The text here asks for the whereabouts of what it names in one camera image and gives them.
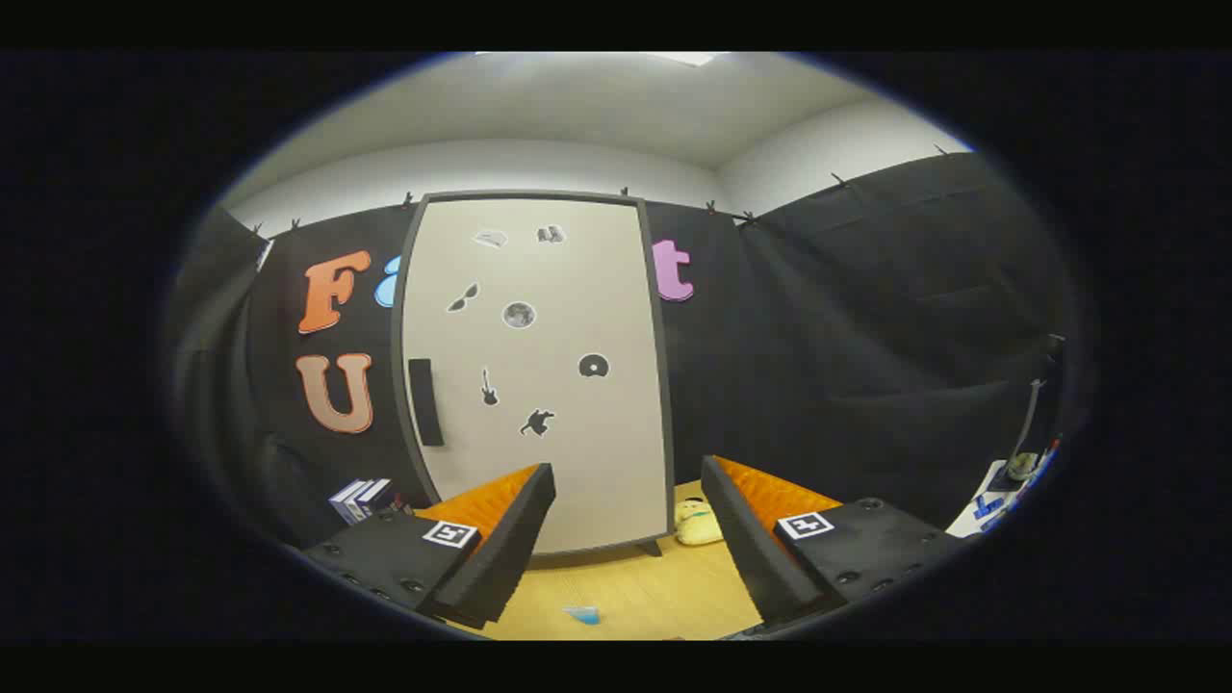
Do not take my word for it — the light blue book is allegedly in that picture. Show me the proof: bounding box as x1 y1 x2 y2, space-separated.
329 479 372 526

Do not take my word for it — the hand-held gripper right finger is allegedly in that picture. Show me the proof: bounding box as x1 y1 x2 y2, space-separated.
700 455 968 627

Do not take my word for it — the black door handle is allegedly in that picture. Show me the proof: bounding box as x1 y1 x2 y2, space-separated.
408 359 446 448

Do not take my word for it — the grey stand pole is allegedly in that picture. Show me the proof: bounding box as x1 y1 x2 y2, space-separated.
1006 334 1067 482

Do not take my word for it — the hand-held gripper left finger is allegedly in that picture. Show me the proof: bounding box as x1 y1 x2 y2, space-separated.
303 462 557 631

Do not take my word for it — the beige cabinet door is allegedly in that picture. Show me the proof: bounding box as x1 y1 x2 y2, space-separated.
399 199 670 556

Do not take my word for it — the yellow plush toy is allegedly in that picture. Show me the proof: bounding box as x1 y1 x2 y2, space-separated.
674 497 725 547

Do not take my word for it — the white side table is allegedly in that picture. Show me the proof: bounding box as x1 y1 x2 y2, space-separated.
946 438 1060 538

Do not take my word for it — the black backdrop cloth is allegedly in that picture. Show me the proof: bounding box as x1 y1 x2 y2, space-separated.
168 149 1074 550

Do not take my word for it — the grey cabinet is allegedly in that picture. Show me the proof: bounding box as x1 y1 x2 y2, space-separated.
390 190 677 559

